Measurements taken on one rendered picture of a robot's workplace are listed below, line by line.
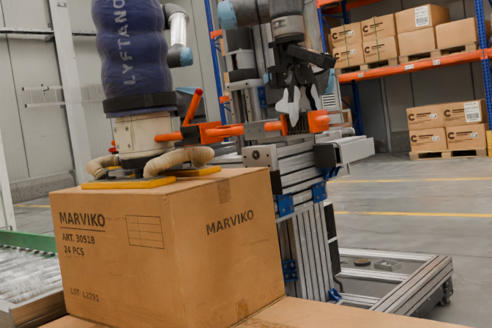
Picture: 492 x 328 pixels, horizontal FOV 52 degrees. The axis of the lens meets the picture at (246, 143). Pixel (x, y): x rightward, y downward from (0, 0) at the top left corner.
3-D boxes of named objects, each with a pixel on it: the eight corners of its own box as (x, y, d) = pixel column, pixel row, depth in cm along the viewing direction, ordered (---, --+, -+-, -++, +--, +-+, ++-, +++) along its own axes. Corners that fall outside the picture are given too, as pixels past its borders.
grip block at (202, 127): (180, 146, 141) (177, 126, 141) (204, 143, 149) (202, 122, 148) (200, 145, 136) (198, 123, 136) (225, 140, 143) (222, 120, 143)
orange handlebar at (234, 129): (90, 151, 173) (88, 140, 173) (158, 140, 196) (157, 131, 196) (321, 129, 113) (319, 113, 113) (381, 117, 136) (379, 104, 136)
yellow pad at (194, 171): (129, 179, 174) (127, 165, 173) (152, 174, 181) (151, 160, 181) (199, 177, 151) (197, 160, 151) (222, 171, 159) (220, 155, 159)
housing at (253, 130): (244, 140, 128) (241, 123, 128) (260, 138, 133) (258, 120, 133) (265, 138, 123) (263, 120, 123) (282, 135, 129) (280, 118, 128)
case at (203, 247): (66, 312, 166) (47, 192, 164) (161, 274, 196) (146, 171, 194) (189, 351, 126) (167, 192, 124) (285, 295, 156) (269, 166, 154)
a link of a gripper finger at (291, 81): (294, 107, 118) (298, 72, 120) (301, 106, 117) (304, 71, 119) (282, 101, 115) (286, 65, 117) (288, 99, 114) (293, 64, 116)
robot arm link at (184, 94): (205, 113, 219) (200, 83, 219) (174, 118, 219) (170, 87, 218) (206, 114, 231) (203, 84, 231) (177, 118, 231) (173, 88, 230)
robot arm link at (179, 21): (192, 19, 243) (195, 73, 205) (170, 22, 243) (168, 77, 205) (188, -5, 235) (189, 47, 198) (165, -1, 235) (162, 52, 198)
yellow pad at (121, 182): (80, 189, 159) (78, 173, 159) (107, 184, 167) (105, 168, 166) (149, 189, 137) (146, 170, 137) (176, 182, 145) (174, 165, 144)
